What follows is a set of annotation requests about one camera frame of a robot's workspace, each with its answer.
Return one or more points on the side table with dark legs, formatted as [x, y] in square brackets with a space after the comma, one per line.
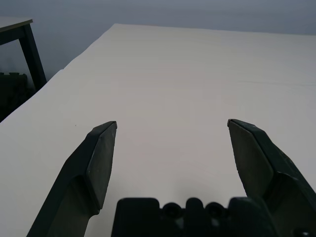
[27, 49]

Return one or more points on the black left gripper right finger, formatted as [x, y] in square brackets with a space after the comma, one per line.
[266, 160]

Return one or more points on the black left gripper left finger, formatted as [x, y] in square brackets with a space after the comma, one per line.
[81, 172]

